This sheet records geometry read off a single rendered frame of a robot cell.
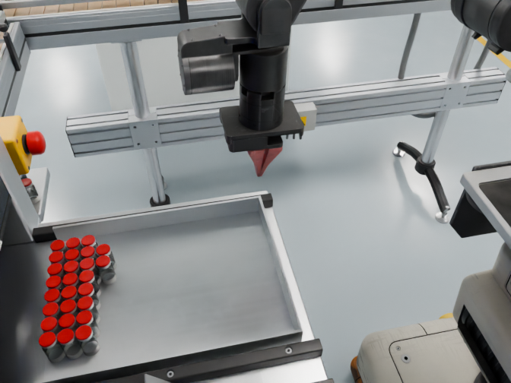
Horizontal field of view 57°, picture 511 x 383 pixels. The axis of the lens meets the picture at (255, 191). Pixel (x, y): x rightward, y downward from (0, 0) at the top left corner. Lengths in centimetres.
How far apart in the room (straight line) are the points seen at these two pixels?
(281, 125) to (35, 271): 45
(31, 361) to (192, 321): 22
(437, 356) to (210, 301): 85
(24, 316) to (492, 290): 74
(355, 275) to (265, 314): 118
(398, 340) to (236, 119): 95
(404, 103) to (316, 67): 123
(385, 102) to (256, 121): 127
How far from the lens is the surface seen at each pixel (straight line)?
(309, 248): 192
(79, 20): 145
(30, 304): 79
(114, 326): 72
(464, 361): 145
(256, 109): 59
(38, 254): 84
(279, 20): 52
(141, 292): 74
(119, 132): 167
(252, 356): 65
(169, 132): 168
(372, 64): 311
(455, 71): 193
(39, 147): 85
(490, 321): 89
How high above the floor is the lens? 149
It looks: 44 degrees down
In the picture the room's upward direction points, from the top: straight up
